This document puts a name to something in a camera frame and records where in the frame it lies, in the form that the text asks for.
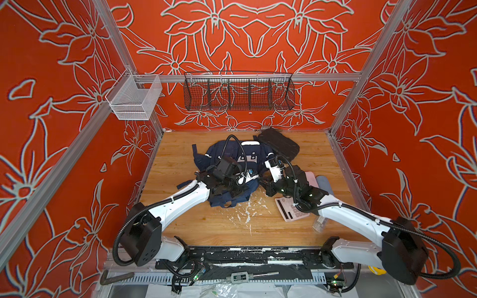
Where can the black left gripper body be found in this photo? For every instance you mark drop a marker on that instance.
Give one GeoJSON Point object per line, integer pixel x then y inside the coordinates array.
{"type": "Point", "coordinates": [231, 184]}

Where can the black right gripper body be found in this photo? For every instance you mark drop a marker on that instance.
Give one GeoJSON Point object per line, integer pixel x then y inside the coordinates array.
{"type": "Point", "coordinates": [282, 188]}

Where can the navy blue student backpack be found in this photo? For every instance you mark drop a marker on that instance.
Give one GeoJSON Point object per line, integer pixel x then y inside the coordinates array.
{"type": "Point", "coordinates": [250, 155]}

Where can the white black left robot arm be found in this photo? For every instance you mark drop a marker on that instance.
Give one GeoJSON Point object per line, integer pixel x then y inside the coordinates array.
{"type": "Point", "coordinates": [140, 240]}

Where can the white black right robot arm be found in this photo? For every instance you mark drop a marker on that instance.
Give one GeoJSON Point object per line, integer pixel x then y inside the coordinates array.
{"type": "Point", "coordinates": [392, 245]}

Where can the pink pencil case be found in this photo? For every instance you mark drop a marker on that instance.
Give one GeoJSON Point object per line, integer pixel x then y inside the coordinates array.
{"type": "Point", "coordinates": [311, 179]}

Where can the pink white calculator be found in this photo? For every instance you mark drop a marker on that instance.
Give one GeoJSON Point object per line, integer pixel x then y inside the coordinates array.
{"type": "Point", "coordinates": [288, 210]}

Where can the grey blue glasses case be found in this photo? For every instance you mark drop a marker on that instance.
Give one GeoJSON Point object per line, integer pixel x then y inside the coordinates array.
{"type": "Point", "coordinates": [324, 184]}

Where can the black hard zip case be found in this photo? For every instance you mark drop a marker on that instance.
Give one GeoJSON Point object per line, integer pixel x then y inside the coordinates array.
{"type": "Point", "coordinates": [279, 143]}

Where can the yellow tape roll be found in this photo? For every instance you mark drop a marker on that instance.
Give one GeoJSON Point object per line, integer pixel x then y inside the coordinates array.
{"type": "Point", "coordinates": [377, 271]}

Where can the brown bent metal bar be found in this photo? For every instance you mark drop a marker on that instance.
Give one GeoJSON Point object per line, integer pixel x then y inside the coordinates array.
{"type": "Point", "coordinates": [106, 280]}

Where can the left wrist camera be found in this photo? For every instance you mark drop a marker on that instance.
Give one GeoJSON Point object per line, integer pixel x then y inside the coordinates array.
{"type": "Point", "coordinates": [227, 167]}

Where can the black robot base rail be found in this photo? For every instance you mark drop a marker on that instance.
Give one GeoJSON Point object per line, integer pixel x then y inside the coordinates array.
{"type": "Point", "coordinates": [309, 257]}

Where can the black wire wall basket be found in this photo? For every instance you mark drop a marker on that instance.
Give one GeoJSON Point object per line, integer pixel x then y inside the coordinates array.
{"type": "Point", "coordinates": [239, 91]}

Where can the white wire mesh basket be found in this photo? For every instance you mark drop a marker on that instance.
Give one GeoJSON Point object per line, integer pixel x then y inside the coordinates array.
{"type": "Point", "coordinates": [134, 97]}

